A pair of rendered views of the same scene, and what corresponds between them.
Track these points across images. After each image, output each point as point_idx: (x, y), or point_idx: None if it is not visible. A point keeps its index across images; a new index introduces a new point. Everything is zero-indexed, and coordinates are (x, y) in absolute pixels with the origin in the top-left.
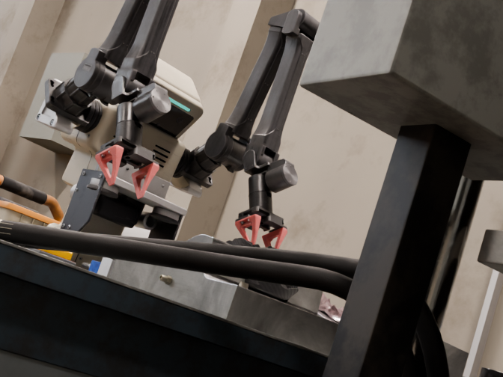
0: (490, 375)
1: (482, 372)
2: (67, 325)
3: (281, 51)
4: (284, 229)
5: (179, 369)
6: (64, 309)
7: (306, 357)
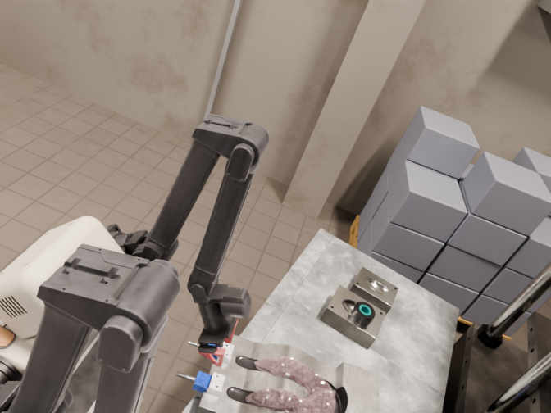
0: (363, 320)
1: (357, 316)
2: None
3: (213, 167)
4: (236, 322)
5: None
6: None
7: None
